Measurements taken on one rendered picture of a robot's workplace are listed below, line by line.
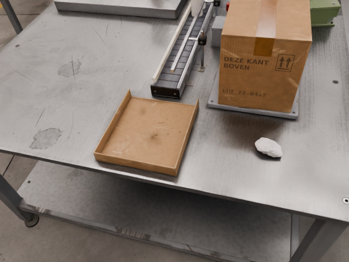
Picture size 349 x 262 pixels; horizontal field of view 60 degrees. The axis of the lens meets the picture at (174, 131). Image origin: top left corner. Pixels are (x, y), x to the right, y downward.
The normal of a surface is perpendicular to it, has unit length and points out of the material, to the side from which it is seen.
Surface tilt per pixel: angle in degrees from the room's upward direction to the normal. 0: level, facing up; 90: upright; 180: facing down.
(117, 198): 1
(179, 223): 1
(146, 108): 0
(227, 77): 90
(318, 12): 90
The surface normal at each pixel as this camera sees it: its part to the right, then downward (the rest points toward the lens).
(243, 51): -0.25, 0.74
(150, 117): -0.07, -0.66
